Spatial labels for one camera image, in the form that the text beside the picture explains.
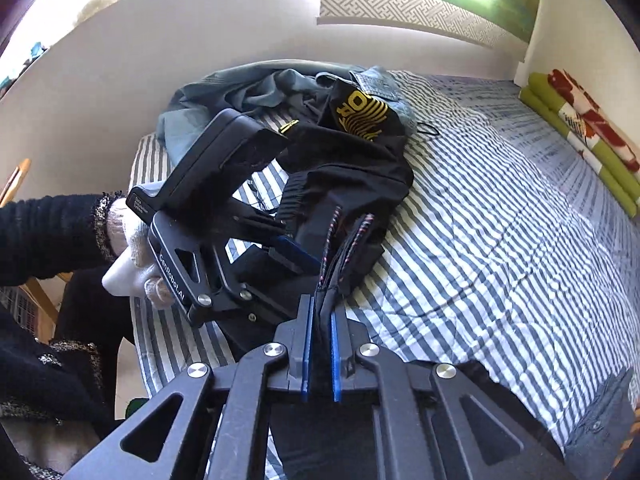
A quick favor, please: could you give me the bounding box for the black garment yellow print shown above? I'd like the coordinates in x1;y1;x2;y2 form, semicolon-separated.
278;77;407;146

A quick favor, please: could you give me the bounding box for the folded green red blanket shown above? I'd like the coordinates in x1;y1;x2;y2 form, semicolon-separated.
518;68;639;218

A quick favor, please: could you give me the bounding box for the black shorts red stitching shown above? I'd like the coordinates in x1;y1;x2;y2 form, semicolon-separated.
217;122;413;361

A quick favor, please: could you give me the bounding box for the grey folded buttoned garment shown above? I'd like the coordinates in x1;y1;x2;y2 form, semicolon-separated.
564;370;634;479

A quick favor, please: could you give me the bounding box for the white gloved left hand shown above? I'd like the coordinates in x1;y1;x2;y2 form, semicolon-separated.
102;198;175;310

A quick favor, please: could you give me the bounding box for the blue white striped bedspread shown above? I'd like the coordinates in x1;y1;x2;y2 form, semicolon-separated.
128;70;640;480

